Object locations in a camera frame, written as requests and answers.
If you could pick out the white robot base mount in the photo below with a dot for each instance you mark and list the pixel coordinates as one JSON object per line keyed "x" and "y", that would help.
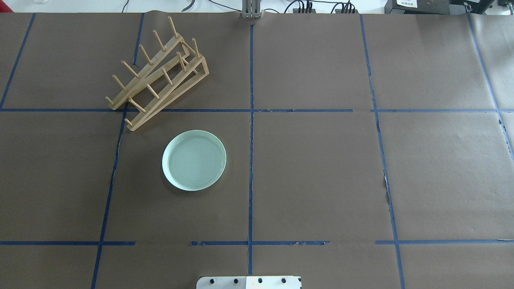
{"x": 250, "y": 282}

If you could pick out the grey aluminium post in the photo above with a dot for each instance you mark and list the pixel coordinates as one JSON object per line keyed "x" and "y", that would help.
{"x": 251, "y": 9}

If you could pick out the wooden plate rack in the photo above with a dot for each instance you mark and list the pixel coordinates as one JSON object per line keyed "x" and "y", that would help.
{"x": 172, "y": 71}

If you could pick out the light green round plate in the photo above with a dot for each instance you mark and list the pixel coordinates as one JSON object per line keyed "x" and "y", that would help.
{"x": 194, "y": 160}

